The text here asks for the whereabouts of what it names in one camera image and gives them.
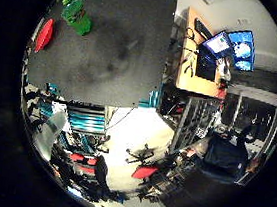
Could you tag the green plastic soda bottle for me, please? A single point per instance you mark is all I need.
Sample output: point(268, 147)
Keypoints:
point(77, 16)

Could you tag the teal storage shelf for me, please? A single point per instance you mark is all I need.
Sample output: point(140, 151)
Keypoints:
point(86, 119)

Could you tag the red office chair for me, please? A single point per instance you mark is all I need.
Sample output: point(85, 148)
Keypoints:
point(83, 162)
point(144, 172)

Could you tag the red bowl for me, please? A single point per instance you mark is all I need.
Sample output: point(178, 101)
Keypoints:
point(44, 35)

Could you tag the wooden desk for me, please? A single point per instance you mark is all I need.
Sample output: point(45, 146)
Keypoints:
point(185, 72)

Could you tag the person in dark clothes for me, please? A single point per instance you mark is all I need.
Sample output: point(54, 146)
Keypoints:
point(225, 153)

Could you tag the open laptop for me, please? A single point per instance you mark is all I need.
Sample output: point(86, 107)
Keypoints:
point(210, 58)

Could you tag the black keyboard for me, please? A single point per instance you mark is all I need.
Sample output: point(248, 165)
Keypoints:
point(202, 28)

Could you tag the blue-lit computer monitor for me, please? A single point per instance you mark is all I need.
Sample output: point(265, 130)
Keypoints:
point(242, 50)

